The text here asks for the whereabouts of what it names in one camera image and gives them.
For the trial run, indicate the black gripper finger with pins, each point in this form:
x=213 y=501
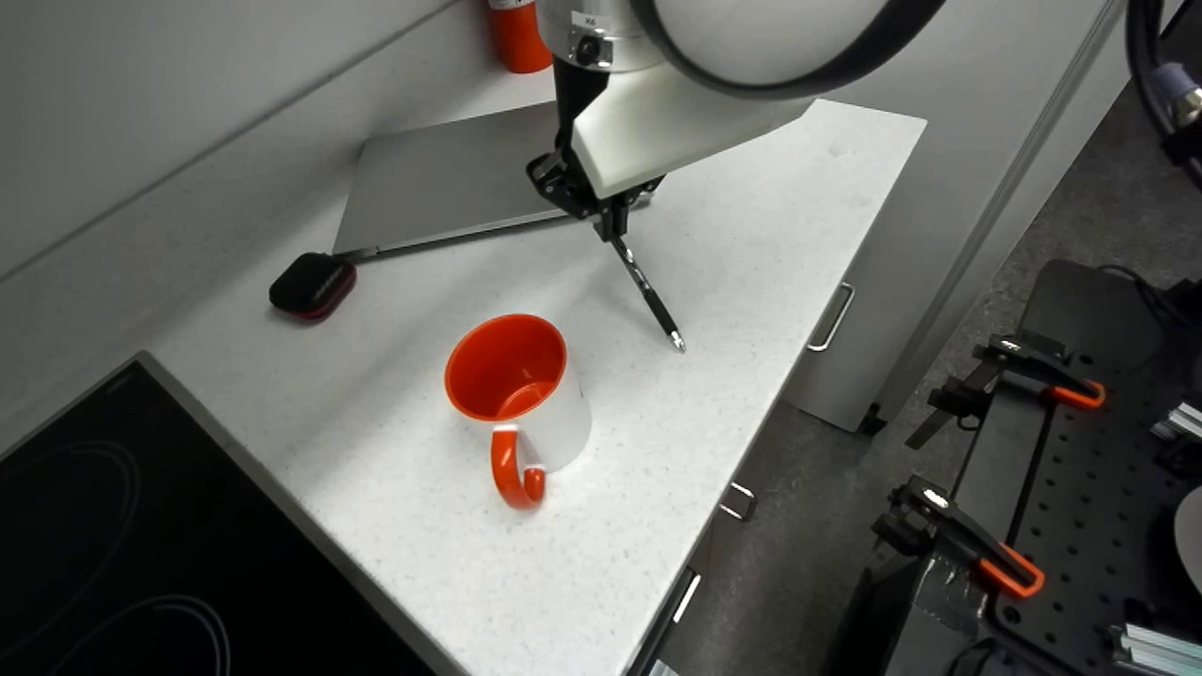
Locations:
x=557 y=181
x=622 y=213

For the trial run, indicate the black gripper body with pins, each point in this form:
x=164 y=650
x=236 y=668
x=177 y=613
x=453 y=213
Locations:
x=571 y=87

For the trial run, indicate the dark blue pen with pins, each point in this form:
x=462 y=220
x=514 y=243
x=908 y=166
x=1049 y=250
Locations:
x=646 y=296

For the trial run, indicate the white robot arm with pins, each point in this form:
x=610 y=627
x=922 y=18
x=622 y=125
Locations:
x=753 y=49

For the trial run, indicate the white mug orange interior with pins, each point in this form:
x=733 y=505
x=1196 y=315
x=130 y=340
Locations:
x=564 y=409

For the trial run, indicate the orange bottle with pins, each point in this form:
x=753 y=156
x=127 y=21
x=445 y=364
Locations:
x=515 y=36

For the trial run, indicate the small black case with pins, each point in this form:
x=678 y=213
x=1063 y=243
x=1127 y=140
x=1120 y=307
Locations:
x=308 y=284

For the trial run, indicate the black perforated mounting board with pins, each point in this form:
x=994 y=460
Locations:
x=1092 y=501

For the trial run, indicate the black glass cooktop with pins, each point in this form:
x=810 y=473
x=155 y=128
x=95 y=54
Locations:
x=113 y=550

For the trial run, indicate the white striped small object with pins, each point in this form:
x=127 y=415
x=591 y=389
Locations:
x=1181 y=424

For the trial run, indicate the grey round plate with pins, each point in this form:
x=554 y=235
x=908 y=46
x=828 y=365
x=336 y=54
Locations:
x=1191 y=540

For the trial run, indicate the silver aluminium profile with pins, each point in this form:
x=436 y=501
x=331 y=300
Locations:
x=1157 y=649

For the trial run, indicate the grey metal base plate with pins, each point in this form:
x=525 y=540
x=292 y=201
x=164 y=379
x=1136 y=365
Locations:
x=436 y=176

